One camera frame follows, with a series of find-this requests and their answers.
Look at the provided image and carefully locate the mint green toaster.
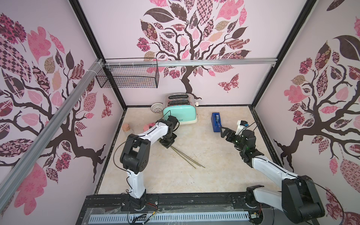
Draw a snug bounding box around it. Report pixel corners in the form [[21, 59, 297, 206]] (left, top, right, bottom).
[[163, 93, 197, 125]]

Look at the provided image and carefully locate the light pink artificial rose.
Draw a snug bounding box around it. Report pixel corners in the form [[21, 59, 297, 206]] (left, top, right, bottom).
[[143, 123, 155, 132]]

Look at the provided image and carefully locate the aluminium frame rail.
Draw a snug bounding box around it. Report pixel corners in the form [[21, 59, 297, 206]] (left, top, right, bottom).
[[1, 58, 277, 210]]

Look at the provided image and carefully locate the black wire basket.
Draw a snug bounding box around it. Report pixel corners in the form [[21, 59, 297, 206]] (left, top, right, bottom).
[[96, 57, 160, 89]]

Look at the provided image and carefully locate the white slotted cable duct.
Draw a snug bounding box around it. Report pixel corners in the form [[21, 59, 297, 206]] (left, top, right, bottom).
[[88, 211, 250, 225]]

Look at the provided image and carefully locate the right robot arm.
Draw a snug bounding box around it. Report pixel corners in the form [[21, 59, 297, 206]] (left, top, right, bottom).
[[220, 127, 325, 224]]

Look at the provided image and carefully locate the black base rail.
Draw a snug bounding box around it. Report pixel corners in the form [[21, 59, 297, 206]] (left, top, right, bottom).
[[76, 192, 285, 225]]

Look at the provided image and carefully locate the dark pink artificial rose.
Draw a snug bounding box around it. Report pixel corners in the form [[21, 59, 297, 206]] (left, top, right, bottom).
[[170, 146, 205, 169]]

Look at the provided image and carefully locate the glass jar with pink lid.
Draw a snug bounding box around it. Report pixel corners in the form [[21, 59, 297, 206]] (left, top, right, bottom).
[[122, 123, 131, 133]]

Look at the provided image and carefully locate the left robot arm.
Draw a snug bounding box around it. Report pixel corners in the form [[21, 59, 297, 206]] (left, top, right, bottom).
[[120, 116, 179, 210]]

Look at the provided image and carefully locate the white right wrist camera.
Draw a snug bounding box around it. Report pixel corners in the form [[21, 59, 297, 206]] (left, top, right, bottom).
[[236, 120, 249, 135]]

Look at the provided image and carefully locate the blue tape dispenser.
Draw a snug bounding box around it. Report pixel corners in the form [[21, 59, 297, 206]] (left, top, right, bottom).
[[211, 112, 222, 133]]

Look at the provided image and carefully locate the patterned ceramic bowl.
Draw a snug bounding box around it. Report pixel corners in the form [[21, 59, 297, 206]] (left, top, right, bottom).
[[151, 103, 164, 113]]

